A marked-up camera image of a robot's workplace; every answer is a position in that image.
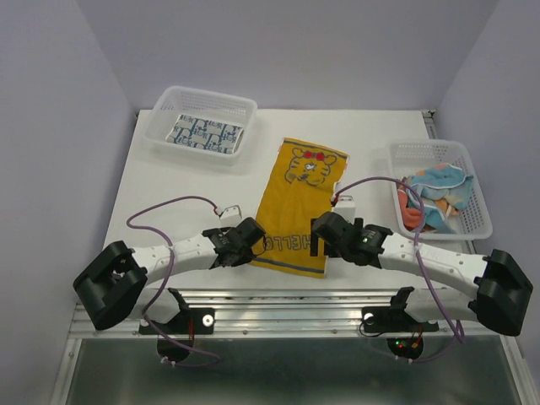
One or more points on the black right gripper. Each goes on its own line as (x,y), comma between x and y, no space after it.
(314,244)

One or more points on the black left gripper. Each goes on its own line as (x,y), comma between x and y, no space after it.
(245,258)

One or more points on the yellow tiger towel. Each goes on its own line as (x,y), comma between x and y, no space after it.
(299,189)

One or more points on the blue white patterned towel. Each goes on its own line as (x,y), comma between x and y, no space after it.
(208,135)

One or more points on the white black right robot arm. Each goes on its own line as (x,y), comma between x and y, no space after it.
(491,290)

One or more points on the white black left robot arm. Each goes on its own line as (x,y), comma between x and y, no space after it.
(115,285)

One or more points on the white perforated basket left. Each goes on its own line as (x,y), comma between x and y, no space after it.
(177,100)

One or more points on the white perforated basket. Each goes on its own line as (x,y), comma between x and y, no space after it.
(177,100)
(406,158)

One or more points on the light blue orange towel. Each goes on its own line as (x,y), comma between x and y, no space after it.
(445,191)

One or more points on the white perforated basket right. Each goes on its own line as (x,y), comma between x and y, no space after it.
(406,158)

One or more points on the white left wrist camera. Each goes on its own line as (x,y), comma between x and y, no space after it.
(230,216)

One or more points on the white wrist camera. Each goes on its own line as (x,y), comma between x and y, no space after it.
(345,207)
(230,216)

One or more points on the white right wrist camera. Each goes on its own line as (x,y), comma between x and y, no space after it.
(345,207)

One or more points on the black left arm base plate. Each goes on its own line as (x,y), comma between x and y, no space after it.
(181,322)

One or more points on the aluminium mounting rail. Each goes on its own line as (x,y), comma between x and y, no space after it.
(263,313)

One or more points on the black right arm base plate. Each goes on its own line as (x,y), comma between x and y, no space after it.
(382,319)

